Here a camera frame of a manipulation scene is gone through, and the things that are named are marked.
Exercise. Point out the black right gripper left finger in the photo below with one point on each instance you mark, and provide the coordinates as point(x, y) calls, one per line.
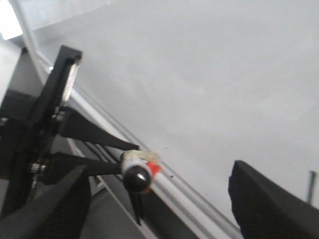
point(59, 213)

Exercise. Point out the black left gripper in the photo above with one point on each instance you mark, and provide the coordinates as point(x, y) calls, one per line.
point(28, 126)

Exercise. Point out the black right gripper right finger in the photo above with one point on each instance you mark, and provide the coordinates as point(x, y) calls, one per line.
point(264, 210)

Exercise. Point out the white marker with black cap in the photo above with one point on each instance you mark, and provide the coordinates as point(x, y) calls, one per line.
point(137, 177)

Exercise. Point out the red round magnet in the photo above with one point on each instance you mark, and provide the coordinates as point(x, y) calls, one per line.
point(154, 167)

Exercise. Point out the white whiteboard with aluminium frame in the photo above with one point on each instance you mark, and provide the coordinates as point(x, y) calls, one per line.
point(203, 83)

